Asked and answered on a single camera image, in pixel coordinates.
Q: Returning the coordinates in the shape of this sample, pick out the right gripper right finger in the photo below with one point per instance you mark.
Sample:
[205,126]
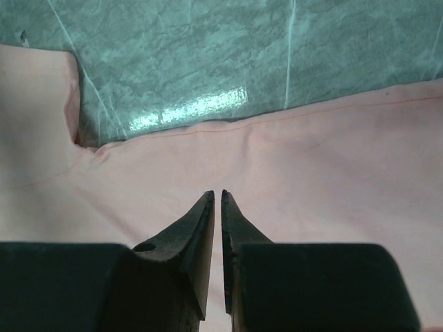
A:
[309,286]

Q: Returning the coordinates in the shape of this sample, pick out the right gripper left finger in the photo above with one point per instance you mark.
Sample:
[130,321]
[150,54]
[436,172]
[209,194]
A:
[159,285]

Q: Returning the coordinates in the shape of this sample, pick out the salmon pink t shirt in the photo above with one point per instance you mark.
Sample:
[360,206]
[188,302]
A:
[364,168]

